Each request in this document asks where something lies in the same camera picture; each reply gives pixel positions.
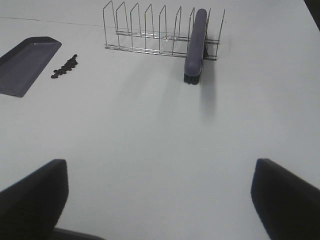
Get purple plastic dustpan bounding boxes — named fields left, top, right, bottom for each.
left=0, top=36, right=62, bottom=98

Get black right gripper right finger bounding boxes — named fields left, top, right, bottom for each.
left=250, top=158, right=320, bottom=240

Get pile of coffee beans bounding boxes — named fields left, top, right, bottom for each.
left=50, top=54, right=78, bottom=79

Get metal wire dish rack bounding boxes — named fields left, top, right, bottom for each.
left=102, top=0, right=226, bottom=61

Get purple hand brush black bristles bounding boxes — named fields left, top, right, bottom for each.
left=183, top=8, right=207, bottom=85

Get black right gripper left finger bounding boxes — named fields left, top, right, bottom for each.
left=0, top=159, right=69, bottom=240

